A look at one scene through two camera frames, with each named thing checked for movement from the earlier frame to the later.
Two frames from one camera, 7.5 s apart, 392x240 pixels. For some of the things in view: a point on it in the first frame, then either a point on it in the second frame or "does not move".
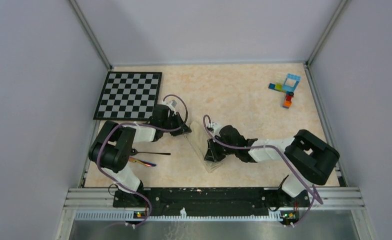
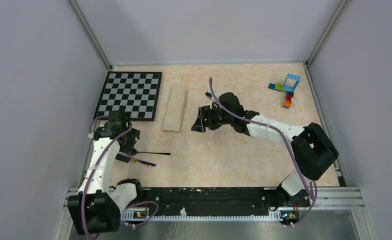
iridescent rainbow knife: [132, 159] does not move
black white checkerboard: [129, 95] does not move
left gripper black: [184, 129] -> [133, 137]
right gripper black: [212, 154] -> [206, 112]
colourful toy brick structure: [289, 90] does not move
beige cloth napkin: [197, 136] -> [174, 109]
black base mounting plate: [163, 202] does not move
